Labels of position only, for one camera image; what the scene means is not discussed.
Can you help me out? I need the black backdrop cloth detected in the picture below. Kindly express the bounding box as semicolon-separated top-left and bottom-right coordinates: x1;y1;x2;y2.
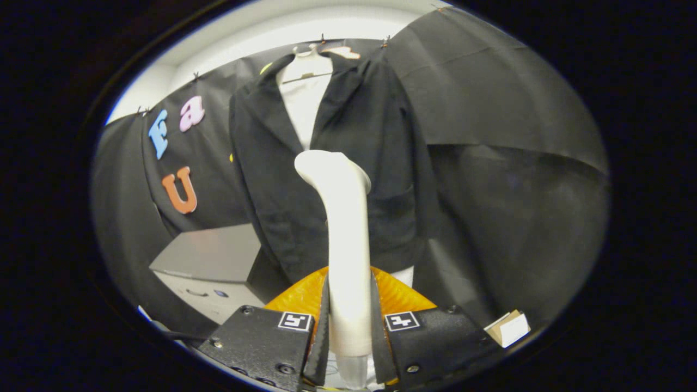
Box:
90;7;609;338

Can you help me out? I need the grey drawer cabinet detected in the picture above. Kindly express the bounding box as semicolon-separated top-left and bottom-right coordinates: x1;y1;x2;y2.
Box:
149;223;292;327

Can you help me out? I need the white garment steamer head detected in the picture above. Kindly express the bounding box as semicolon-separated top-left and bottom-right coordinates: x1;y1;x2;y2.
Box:
294;150;374;390

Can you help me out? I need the cardboard box with white label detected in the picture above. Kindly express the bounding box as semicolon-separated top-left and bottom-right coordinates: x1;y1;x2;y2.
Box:
484;309;531;349

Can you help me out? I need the black jacket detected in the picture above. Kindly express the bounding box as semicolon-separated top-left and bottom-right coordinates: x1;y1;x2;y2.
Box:
229;46;436;284

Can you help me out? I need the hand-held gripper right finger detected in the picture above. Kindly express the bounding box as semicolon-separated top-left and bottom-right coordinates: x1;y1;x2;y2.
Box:
370;267;504;390

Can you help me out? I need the white mannequin torso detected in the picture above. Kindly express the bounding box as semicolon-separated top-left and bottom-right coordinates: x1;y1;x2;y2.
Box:
275;44;414;289

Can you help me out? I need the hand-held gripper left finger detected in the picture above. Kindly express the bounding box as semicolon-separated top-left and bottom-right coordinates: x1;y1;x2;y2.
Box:
196;267;330;392

